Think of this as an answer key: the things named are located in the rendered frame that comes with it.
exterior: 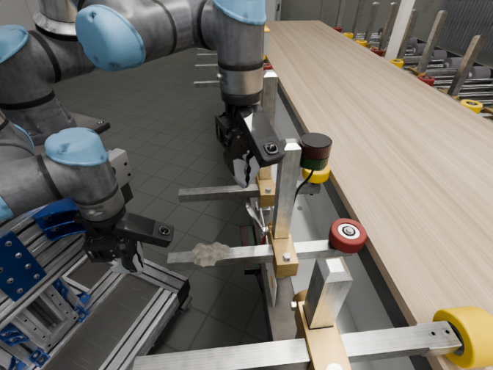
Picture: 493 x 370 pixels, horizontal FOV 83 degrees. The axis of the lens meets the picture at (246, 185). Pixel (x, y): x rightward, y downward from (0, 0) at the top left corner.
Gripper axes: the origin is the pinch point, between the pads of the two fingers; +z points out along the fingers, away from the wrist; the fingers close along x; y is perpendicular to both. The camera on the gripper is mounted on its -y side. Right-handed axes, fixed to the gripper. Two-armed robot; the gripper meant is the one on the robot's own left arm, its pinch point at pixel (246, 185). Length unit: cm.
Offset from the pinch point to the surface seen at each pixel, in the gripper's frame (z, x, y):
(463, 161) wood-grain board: 11, -71, -7
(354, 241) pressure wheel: 10.0, -18.1, -17.0
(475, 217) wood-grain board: 11, -50, -24
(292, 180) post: -3.9, -6.7, -6.9
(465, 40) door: 85, -605, 299
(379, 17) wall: 59, -506, 425
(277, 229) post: 10.4, -4.9, -6.3
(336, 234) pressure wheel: 10.0, -15.8, -13.6
